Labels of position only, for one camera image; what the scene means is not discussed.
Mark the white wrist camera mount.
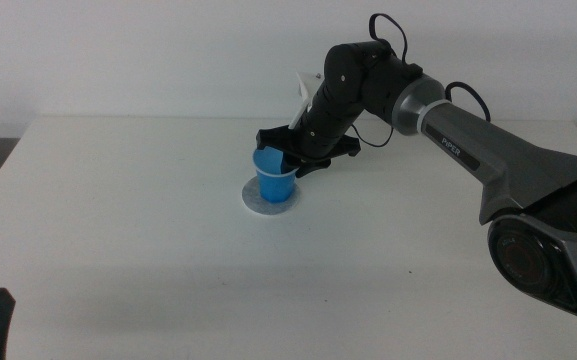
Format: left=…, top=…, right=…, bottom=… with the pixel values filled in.
left=287, top=71, right=327, bottom=131

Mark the black cable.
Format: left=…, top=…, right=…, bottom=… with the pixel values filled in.
left=444, top=81, right=492, bottom=124
left=368, top=13, right=410, bottom=65
left=349, top=121, right=395, bottom=149

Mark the blue plastic cup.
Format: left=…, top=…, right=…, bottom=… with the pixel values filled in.
left=252, top=145, right=299, bottom=204

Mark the round grey cup mat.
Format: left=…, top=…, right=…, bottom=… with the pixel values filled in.
left=240, top=175, right=302, bottom=216

